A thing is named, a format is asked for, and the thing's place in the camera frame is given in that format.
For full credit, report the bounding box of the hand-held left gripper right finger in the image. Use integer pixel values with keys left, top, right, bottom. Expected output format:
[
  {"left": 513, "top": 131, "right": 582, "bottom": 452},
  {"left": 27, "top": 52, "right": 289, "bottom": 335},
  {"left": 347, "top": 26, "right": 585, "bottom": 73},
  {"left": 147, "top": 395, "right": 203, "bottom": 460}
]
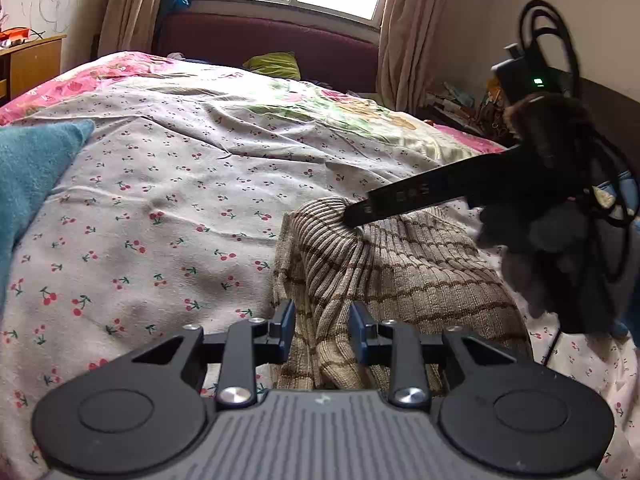
[{"left": 348, "top": 301, "right": 518, "bottom": 407}]

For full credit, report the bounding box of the dark glossy wooden board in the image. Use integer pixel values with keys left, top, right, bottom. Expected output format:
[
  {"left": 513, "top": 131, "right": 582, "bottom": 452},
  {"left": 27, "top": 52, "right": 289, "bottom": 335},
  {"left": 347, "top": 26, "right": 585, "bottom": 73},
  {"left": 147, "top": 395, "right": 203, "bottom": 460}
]
[{"left": 580, "top": 77, "right": 640, "bottom": 181}]

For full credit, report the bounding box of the teal knit garment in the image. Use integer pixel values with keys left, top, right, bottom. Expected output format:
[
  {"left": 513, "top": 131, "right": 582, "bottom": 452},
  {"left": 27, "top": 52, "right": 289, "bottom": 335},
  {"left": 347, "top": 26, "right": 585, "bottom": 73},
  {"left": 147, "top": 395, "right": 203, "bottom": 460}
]
[{"left": 0, "top": 119, "right": 96, "bottom": 306}]

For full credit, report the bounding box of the black cable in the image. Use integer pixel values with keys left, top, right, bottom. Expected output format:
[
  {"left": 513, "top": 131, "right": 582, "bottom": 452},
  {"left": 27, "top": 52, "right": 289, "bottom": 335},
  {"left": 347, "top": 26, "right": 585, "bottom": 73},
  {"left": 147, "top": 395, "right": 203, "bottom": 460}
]
[{"left": 517, "top": 0, "right": 638, "bottom": 367}]

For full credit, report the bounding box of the beige curtain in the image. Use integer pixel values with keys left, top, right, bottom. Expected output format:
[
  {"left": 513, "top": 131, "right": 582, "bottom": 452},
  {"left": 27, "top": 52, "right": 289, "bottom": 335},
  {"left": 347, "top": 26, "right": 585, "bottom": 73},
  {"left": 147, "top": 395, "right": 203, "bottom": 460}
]
[
  {"left": 377, "top": 0, "right": 458, "bottom": 116},
  {"left": 100, "top": 0, "right": 173, "bottom": 58}
]

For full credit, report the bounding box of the yellow-green pillow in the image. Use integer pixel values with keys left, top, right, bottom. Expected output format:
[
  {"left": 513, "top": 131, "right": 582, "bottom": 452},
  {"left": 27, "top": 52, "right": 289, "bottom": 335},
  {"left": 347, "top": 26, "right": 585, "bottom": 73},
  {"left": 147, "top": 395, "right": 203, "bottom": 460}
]
[{"left": 243, "top": 51, "right": 302, "bottom": 82}]

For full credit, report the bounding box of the pink floral quilt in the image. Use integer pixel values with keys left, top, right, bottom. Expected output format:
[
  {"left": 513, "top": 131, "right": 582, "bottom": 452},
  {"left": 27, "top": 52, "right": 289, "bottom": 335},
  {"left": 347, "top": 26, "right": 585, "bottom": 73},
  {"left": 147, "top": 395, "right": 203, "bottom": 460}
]
[{"left": 0, "top": 50, "right": 506, "bottom": 156}]

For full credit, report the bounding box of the person's right hand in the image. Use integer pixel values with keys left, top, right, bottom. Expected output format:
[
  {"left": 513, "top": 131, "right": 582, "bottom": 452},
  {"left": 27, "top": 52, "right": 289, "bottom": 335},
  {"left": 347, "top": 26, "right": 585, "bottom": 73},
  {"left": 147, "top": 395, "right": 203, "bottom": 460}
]
[{"left": 477, "top": 195, "right": 610, "bottom": 335}]

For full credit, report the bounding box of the beige striped knit sweater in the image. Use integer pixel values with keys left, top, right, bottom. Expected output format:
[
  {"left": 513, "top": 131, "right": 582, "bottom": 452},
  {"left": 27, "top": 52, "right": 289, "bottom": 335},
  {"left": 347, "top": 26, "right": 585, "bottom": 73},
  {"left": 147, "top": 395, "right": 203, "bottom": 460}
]
[{"left": 272, "top": 196, "right": 535, "bottom": 392}]

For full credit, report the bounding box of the cherry print bed sheet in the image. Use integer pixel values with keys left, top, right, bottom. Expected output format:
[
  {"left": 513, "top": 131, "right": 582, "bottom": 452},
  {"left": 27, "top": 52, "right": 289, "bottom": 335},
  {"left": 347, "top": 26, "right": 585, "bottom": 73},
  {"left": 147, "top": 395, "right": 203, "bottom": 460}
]
[{"left": 0, "top": 80, "right": 640, "bottom": 480}]

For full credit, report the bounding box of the maroon padded headboard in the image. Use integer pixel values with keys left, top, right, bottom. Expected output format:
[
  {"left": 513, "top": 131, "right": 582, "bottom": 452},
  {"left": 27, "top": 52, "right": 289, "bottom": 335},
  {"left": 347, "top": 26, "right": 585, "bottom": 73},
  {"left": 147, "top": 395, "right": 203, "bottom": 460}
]
[{"left": 159, "top": 12, "right": 380, "bottom": 93}]

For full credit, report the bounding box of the wooden nightstand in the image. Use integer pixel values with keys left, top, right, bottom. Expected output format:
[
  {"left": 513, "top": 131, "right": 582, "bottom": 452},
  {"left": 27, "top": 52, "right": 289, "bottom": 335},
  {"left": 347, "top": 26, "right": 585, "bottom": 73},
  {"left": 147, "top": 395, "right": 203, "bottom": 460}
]
[{"left": 0, "top": 34, "right": 67, "bottom": 106}]

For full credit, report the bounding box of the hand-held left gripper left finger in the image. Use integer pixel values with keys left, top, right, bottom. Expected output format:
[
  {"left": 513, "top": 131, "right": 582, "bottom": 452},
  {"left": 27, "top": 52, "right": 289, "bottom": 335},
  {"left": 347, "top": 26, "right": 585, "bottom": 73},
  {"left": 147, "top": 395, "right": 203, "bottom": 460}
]
[{"left": 131, "top": 300, "right": 296, "bottom": 407}]

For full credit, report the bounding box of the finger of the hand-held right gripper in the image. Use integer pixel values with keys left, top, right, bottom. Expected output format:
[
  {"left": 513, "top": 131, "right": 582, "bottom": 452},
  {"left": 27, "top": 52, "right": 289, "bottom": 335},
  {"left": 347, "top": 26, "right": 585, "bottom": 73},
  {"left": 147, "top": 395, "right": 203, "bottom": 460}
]
[{"left": 344, "top": 157, "right": 473, "bottom": 227}]

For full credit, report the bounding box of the pile of bedside clutter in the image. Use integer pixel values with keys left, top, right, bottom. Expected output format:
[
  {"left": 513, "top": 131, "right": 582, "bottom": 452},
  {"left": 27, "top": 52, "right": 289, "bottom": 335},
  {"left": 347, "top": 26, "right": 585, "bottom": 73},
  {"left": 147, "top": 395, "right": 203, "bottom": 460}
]
[{"left": 425, "top": 85, "right": 516, "bottom": 141}]

